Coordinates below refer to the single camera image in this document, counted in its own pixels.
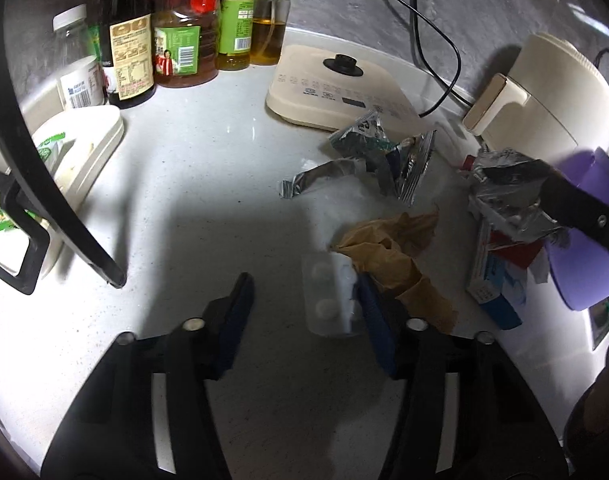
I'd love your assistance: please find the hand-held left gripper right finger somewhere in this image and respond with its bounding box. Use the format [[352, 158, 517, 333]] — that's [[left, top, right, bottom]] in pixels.
[[355, 272, 573, 480]]

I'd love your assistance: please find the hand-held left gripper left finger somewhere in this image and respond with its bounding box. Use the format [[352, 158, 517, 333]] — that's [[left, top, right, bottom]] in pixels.
[[42, 272, 256, 480]]

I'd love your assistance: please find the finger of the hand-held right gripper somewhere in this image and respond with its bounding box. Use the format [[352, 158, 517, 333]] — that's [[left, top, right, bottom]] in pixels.
[[485, 159, 609, 257]]

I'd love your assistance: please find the pill blister pack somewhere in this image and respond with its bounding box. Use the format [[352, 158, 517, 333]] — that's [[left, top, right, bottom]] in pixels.
[[301, 251, 366, 337]]

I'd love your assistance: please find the silver wrapper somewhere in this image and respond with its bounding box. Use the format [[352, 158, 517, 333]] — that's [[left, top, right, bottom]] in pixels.
[[467, 149, 571, 247]]

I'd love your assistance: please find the purple plastic bin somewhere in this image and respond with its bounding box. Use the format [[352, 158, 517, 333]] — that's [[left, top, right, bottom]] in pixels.
[[543, 147, 609, 312]]

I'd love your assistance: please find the brown paper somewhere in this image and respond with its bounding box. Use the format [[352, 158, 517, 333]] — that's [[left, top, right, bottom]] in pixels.
[[331, 210, 459, 334]]

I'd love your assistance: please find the red wrapper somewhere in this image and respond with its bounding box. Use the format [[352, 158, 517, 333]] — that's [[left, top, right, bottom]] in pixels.
[[489, 230, 548, 272]]

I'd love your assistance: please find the blue and white medicine box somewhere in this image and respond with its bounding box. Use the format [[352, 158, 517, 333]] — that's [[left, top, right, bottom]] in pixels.
[[466, 219, 529, 332]]

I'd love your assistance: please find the silver foil packet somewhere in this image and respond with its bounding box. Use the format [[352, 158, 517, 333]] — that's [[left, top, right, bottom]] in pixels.
[[393, 129, 438, 209]]

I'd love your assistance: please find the torn silver foil strip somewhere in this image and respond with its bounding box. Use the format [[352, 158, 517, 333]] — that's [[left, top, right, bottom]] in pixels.
[[278, 156, 381, 202]]

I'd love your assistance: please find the silver packet with green print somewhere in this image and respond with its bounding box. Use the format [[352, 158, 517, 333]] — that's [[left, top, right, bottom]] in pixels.
[[329, 110, 401, 162]]

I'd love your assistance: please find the person's right forearm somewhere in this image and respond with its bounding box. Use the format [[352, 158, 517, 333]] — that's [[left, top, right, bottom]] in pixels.
[[563, 332, 609, 480]]

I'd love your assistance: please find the cream rice cooker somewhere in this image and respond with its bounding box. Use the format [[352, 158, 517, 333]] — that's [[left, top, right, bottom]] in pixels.
[[462, 32, 609, 162]]

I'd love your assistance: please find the white plastic dish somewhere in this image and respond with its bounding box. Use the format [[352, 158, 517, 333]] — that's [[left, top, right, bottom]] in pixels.
[[30, 105, 126, 202]]

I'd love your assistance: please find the black shelf rack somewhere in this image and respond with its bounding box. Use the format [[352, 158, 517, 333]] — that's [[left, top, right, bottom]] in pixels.
[[0, 0, 128, 297]]

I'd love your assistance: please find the cream flat electric cooker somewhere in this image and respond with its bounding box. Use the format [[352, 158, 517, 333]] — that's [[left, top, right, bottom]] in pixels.
[[265, 44, 424, 134]]

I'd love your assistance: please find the green printed packet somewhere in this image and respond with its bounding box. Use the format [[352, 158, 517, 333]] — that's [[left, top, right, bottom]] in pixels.
[[34, 130, 70, 167]]

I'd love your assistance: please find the dark soy sauce bottle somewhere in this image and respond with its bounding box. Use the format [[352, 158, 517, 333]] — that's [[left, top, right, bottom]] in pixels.
[[97, 0, 156, 110]]

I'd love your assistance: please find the clear jar with white lid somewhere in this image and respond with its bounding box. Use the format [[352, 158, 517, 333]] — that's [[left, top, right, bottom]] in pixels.
[[52, 4, 106, 111]]

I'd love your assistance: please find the green label bottle yellow cap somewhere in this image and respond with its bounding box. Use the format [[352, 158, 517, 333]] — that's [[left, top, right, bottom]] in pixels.
[[217, 0, 262, 72]]

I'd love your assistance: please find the oil sprayer with white top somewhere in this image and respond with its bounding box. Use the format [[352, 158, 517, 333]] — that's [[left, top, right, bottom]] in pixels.
[[251, 0, 298, 67]]

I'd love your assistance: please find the black cooker power cable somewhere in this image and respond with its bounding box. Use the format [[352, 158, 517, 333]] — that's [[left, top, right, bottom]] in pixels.
[[369, 0, 463, 118]]

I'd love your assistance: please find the black air fryer power cable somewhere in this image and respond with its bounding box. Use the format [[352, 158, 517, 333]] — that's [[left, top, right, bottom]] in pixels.
[[409, 5, 478, 109]]

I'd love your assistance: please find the oil bottle with red handle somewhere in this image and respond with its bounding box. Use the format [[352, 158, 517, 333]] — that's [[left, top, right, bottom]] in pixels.
[[152, 0, 220, 89]]

